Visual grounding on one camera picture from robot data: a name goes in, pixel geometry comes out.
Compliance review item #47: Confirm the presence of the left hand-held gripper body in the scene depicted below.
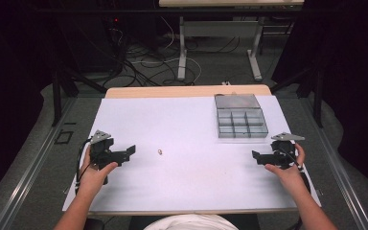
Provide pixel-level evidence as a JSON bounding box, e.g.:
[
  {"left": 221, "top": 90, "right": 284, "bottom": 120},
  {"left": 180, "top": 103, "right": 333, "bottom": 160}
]
[{"left": 89, "top": 129, "right": 129, "bottom": 171}]

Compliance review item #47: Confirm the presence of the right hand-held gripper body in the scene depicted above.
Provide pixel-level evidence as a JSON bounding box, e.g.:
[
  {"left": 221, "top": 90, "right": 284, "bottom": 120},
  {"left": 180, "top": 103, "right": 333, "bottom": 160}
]
[{"left": 264, "top": 131, "right": 306, "bottom": 171}]

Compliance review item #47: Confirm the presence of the person's right hand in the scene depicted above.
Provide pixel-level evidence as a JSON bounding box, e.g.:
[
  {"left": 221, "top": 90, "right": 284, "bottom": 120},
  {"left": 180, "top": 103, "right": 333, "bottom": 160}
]
[{"left": 264, "top": 143, "right": 307, "bottom": 192}]

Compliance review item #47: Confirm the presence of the person's left hand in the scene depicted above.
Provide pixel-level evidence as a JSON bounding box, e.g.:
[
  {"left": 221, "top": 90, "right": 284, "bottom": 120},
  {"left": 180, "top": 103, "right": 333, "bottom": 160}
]
[{"left": 78, "top": 145, "right": 120, "bottom": 195}]

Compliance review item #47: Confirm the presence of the clear plastic compartment box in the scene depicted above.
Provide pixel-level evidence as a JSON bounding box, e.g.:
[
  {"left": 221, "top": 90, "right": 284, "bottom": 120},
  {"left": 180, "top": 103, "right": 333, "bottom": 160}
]
[{"left": 214, "top": 93, "right": 269, "bottom": 139}]

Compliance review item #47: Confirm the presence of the white table mat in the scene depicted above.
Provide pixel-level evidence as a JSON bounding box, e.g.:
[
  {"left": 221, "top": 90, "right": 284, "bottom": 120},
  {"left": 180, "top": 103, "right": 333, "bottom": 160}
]
[{"left": 61, "top": 95, "right": 322, "bottom": 214}]

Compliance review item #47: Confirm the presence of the black metal stand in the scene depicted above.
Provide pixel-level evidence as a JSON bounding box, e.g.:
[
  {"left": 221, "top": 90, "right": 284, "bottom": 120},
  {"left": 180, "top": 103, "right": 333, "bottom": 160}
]
[
  {"left": 51, "top": 60, "right": 108, "bottom": 127},
  {"left": 269, "top": 61, "right": 327, "bottom": 129}
]

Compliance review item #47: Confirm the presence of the person's white shirt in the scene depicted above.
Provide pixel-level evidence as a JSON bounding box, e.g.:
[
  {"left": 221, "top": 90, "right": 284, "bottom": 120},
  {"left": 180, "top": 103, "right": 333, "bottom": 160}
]
[{"left": 143, "top": 213, "right": 240, "bottom": 230}]

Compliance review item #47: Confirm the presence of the white-legged background desk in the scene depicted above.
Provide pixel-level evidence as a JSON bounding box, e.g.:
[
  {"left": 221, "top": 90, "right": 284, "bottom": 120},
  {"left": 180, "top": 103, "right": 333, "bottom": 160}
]
[{"left": 158, "top": 0, "right": 305, "bottom": 82}]

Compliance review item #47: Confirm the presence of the left hand-held gripper black cable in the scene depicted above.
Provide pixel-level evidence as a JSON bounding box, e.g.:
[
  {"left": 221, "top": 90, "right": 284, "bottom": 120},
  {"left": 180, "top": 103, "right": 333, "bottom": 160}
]
[{"left": 74, "top": 138, "right": 92, "bottom": 196}]

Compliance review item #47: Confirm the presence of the hand-held gripper black cable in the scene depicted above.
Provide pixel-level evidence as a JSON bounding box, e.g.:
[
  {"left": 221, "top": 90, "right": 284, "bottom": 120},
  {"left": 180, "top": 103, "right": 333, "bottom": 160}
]
[
  {"left": 281, "top": 147, "right": 312, "bottom": 195},
  {"left": 74, "top": 138, "right": 92, "bottom": 196}
]

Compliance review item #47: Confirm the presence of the right hand-held gripper black cable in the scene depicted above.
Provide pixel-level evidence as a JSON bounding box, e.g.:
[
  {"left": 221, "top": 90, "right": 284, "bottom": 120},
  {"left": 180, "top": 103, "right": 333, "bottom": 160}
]
[{"left": 281, "top": 147, "right": 312, "bottom": 195}]

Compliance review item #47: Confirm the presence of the tangle of floor cables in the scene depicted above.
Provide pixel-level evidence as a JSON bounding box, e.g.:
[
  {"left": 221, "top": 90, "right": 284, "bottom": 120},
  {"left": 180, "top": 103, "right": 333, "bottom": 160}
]
[{"left": 108, "top": 15, "right": 242, "bottom": 88}]

